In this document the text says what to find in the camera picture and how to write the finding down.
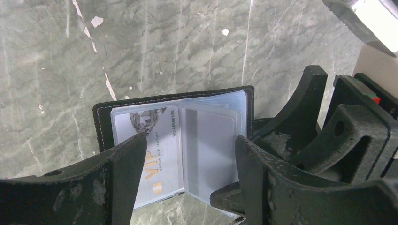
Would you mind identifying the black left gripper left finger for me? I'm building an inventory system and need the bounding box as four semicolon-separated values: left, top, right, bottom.
0;134;147;225

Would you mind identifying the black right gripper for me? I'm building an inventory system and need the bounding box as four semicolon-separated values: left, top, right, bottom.
210;65;398;216

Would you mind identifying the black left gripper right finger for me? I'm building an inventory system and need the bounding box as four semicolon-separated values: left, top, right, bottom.
235;135;398;225

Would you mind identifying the black leather card holder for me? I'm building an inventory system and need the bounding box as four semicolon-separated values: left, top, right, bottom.
92;85;255;209

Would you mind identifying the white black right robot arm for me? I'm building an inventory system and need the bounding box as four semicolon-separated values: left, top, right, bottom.
210;0;398;225

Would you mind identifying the white VIP card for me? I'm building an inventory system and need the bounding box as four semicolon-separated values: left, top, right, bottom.
111;104;184;209

